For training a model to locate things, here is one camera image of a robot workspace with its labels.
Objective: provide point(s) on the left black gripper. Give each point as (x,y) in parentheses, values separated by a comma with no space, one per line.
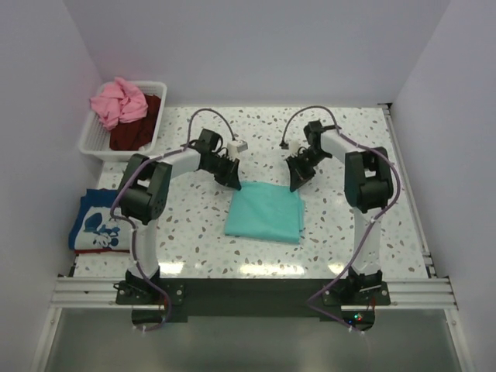
(230,177)

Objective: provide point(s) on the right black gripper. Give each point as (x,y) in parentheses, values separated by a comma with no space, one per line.
(298,176)

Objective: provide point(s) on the teal t shirt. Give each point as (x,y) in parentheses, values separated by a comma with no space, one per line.
(266,211)

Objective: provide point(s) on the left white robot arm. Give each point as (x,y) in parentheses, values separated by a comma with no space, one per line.
(142,197)

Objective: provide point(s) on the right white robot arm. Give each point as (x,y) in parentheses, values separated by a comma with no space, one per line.
(371,186)

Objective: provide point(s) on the dark red t shirt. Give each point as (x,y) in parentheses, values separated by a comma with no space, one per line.
(134,135)

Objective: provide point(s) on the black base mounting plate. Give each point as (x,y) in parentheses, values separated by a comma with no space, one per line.
(254,298)

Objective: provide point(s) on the pink t shirt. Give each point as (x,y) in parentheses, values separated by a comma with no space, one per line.
(120,101)

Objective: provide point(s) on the white plastic laundry basket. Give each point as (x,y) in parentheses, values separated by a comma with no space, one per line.
(94,139)

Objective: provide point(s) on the folded blue printed t shirt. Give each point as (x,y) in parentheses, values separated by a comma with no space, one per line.
(94,229)

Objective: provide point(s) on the folded red t shirt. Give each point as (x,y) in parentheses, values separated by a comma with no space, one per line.
(100,252)

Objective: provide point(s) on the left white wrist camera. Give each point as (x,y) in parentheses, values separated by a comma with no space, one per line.
(235,148)

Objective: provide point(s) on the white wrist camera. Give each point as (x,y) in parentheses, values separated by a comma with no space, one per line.
(293,147)
(235,148)

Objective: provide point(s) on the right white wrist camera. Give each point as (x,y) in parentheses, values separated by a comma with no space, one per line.
(293,147)

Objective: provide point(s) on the aluminium frame rail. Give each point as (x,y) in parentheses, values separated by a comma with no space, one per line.
(419,331)

